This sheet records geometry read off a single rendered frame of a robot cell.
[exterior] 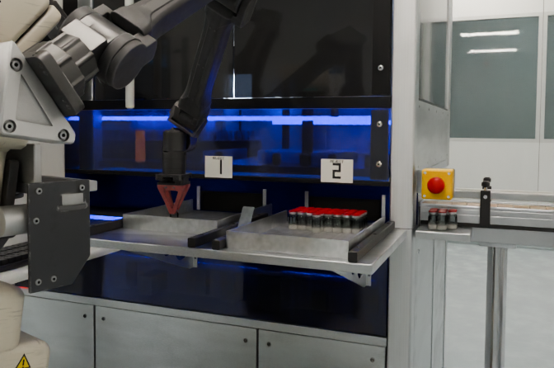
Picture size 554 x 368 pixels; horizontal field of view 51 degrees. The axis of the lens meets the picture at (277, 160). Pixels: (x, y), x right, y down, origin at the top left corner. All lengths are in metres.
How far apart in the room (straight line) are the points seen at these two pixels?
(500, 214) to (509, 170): 4.50
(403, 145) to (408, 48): 0.24
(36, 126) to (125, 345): 1.21
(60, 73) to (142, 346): 1.23
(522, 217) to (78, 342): 1.36
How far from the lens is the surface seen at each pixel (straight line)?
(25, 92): 0.77
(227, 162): 1.60
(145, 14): 0.91
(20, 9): 0.94
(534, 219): 1.56
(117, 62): 0.83
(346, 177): 1.49
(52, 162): 1.80
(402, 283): 1.50
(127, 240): 1.32
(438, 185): 1.41
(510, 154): 6.04
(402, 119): 1.45
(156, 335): 1.82
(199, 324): 1.74
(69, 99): 0.76
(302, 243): 1.14
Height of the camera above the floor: 1.12
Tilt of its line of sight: 3 degrees down
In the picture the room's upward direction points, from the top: straight up
